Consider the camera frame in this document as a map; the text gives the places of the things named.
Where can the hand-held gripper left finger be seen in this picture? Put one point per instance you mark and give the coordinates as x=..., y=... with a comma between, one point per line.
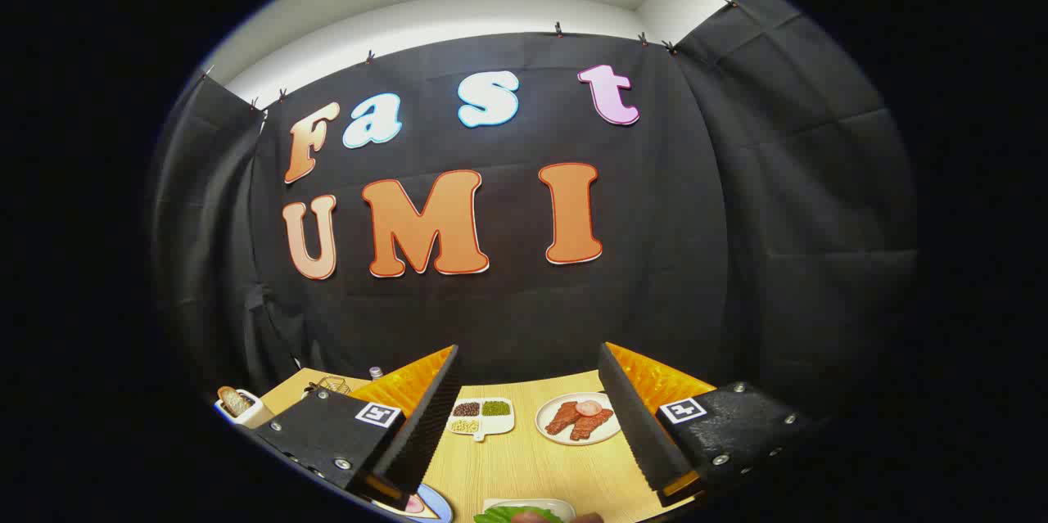
x=422, y=433

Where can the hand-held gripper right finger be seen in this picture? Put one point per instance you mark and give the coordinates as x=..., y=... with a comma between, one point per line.
x=634, y=417

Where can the green lettuce leaf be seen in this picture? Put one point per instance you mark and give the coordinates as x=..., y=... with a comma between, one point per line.
x=508, y=516

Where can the toasted bread slice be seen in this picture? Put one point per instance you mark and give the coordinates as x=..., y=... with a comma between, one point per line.
x=234, y=400

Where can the brown meat slice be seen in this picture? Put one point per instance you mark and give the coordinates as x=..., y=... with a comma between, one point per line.
x=562, y=418
x=593, y=425

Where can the pile of yellow beans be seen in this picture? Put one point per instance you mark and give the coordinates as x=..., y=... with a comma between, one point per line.
x=465, y=426

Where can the pink sausage piece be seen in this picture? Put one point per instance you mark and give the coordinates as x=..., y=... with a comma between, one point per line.
x=589, y=407

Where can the pile of red beans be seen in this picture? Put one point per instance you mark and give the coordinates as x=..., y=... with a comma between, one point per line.
x=466, y=409

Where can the pink ham slice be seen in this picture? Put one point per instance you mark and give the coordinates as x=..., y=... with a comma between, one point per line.
x=413, y=504

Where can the white divided tray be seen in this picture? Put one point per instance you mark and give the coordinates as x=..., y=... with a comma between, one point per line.
x=496, y=423

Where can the blue plate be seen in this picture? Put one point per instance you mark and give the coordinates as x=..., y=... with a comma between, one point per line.
x=438, y=507

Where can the pile of green beans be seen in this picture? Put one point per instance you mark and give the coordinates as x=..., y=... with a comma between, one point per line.
x=496, y=408

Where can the white oval plate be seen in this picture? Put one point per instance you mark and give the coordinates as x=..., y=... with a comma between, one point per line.
x=548, y=435

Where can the white square plate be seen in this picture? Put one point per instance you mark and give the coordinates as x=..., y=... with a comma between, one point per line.
x=532, y=503

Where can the white toaster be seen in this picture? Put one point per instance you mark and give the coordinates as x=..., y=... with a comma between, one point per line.
x=254, y=412

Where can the row of black cloth clips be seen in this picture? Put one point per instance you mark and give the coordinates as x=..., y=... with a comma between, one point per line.
x=558, y=29

